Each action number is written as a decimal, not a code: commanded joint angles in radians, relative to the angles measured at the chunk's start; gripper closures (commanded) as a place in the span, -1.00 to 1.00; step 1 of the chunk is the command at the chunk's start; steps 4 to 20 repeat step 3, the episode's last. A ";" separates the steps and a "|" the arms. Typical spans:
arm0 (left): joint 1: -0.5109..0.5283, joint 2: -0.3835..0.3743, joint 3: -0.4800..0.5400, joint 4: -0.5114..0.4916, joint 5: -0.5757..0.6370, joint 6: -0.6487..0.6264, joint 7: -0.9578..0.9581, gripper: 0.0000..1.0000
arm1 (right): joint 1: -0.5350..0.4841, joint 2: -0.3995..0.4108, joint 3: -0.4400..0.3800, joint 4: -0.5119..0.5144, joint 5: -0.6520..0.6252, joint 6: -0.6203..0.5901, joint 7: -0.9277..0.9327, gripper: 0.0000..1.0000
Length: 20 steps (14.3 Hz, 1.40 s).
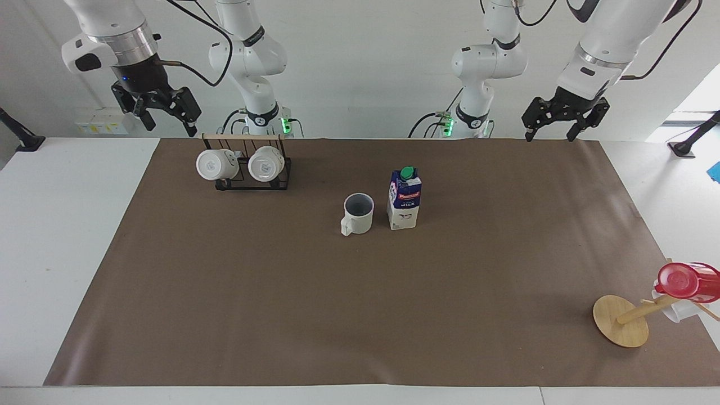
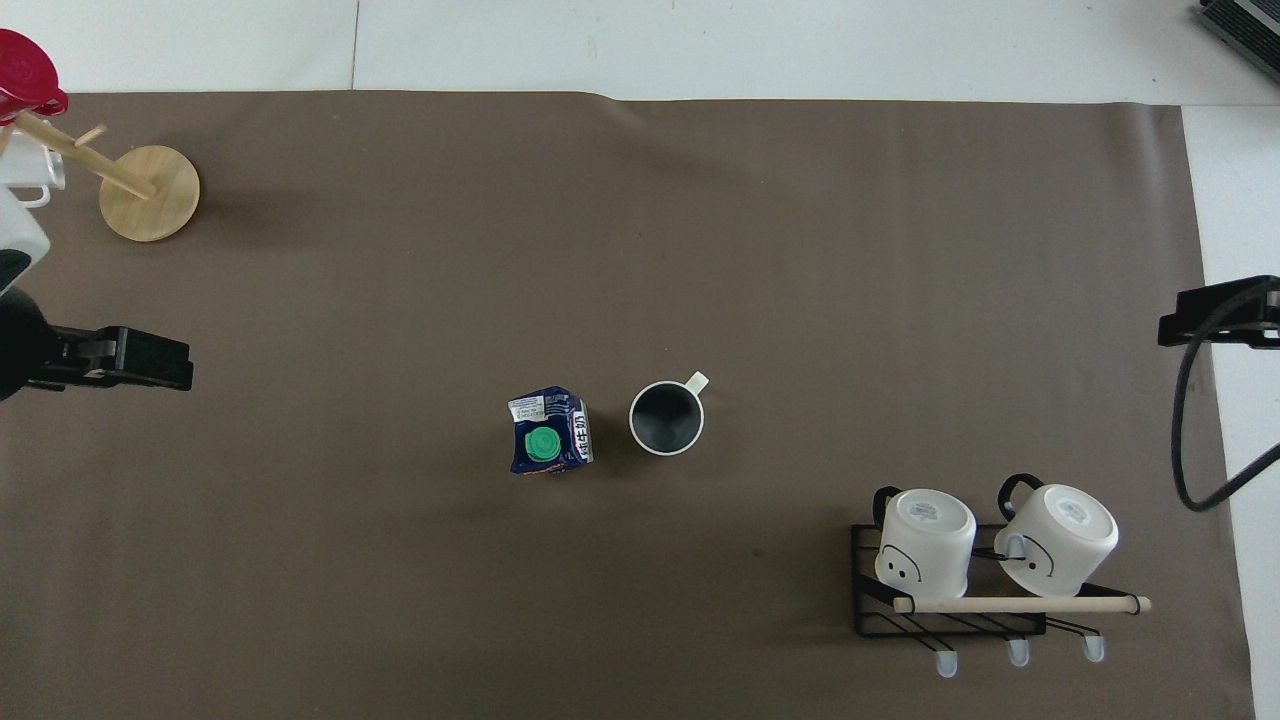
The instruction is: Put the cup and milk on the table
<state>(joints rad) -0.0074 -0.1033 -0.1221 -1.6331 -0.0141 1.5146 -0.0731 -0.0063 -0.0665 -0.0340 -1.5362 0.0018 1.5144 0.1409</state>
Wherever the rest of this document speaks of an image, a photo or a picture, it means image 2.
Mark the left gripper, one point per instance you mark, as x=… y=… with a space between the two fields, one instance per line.
x=20 y=345

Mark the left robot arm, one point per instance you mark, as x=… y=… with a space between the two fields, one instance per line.
x=18 y=228

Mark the red cup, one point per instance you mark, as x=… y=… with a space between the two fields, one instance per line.
x=25 y=70

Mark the blue milk carton green cap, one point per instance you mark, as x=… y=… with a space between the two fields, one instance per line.
x=550 y=435

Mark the white cup dark inside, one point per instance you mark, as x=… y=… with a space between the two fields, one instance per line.
x=666 y=418

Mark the wooden mug tree stand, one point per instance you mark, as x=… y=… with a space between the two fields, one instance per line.
x=150 y=195

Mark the grey electronic device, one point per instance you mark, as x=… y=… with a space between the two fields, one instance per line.
x=1245 y=25

